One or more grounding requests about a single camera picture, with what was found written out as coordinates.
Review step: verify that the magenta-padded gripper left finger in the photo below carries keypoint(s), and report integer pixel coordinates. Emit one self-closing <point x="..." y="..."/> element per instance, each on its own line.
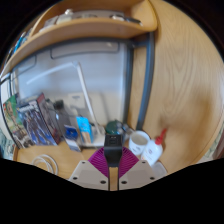
<point x="88" y="175"/>

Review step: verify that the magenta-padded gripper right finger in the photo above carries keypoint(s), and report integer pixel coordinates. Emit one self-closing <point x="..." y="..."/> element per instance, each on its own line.
<point x="136" y="173"/>

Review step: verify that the black charger block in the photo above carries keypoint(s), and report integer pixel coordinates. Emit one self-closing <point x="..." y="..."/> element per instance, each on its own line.
<point x="113" y="151"/>

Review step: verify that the small clear plastic cup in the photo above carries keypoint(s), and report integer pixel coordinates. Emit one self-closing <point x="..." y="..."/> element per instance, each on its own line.
<point x="160" y="170"/>

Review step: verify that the white bottle with red cap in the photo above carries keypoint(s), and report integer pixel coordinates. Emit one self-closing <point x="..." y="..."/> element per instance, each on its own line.
<point x="152" y="151"/>

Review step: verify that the white printed mug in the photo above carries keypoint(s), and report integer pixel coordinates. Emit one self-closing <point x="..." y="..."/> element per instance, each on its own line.
<point x="138" y="143"/>

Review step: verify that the dark blue small box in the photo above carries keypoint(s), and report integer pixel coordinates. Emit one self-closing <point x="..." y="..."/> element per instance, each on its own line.
<point x="71" y="138"/>

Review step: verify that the light blue tall box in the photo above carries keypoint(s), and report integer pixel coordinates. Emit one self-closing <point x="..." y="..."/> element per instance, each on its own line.
<point x="85" y="130"/>

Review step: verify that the green round container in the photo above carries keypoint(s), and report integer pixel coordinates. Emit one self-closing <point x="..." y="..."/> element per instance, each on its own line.
<point x="114" y="127"/>

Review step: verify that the clear bottle with black cap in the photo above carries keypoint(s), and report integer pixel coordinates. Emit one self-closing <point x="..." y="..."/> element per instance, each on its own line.
<point x="62" y="118"/>

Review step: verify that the white flat box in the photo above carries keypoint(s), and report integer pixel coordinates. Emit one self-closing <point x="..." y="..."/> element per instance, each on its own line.
<point x="77" y="103"/>

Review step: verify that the blue robot model kit box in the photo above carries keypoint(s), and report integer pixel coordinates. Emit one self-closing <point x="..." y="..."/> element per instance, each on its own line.
<point x="35" y="125"/>

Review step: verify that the white desk lamp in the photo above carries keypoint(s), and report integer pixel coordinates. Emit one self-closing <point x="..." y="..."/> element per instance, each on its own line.
<point x="84" y="90"/>

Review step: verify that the wooden shelf unit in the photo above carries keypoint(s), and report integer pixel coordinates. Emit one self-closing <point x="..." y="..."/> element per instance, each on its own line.
<point x="83" y="28"/>

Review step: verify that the grey metal desk frame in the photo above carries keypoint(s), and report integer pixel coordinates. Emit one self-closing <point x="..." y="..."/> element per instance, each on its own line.
<point x="146" y="83"/>

